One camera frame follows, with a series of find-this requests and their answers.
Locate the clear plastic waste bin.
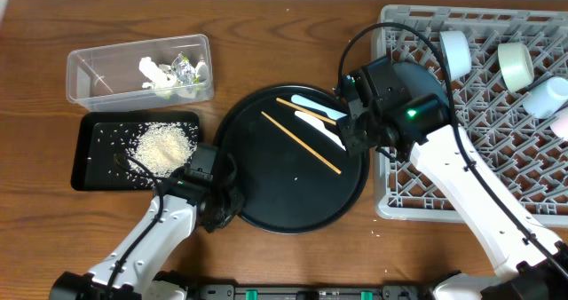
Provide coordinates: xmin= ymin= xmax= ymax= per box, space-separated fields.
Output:
xmin=66 ymin=34 xmax=214 ymax=112

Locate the grey dishwasher rack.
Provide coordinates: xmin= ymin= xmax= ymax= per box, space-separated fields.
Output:
xmin=371 ymin=4 xmax=567 ymax=228

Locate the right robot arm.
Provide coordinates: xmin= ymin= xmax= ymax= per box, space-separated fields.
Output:
xmin=335 ymin=57 xmax=567 ymax=299

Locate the left wooden chopstick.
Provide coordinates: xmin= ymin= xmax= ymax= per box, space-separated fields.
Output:
xmin=261 ymin=111 xmax=342 ymax=175

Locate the light blue plastic knife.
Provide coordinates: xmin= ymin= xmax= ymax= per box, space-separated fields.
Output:
xmin=291 ymin=94 xmax=345 ymax=120

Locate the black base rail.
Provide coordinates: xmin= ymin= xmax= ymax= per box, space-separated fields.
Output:
xmin=187 ymin=284 xmax=431 ymax=300

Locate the white paper cup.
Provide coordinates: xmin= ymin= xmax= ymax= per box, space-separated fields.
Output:
xmin=550 ymin=107 xmax=568 ymax=141

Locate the white tissue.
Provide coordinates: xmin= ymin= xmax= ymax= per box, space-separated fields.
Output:
xmin=138 ymin=57 xmax=178 ymax=90
xmin=193 ymin=60 xmax=209 ymax=83

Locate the round black serving tray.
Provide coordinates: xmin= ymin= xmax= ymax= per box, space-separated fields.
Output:
xmin=214 ymin=85 xmax=370 ymax=234

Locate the yellow foil snack wrapper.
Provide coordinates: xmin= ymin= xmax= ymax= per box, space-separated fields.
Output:
xmin=170 ymin=52 xmax=196 ymax=85

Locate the wooden chopstick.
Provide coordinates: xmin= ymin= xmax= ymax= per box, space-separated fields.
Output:
xmin=261 ymin=111 xmax=342 ymax=175
xmin=276 ymin=98 xmax=336 ymax=125

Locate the light blue bowl with rice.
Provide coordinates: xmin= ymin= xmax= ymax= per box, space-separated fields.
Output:
xmin=439 ymin=31 xmax=472 ymax=81

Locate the light blue cup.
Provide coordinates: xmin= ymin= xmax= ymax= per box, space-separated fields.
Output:
xmin=523 ymin=76 xmax=567 ymax=119

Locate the black rectangular tray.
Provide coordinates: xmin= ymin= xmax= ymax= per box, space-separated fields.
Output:
xmin=70 ymin=111 xmax=199 ymax=191

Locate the dark blue plate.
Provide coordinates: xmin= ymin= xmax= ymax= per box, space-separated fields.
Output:
xmin=391 ymin=62 xmax=449 ymax=120

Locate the mint green bowl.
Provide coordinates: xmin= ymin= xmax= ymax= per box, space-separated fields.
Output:
xmin=497 ymin=42 xmax=534 ymax=92

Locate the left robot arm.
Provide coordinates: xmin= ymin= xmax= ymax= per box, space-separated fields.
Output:
xmin=49 ymin=144 xmax=245 ymax=299

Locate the right wooden chopstick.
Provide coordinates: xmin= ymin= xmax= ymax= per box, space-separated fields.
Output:
xmin=276 ymin=98 xmax=336 ymax=125

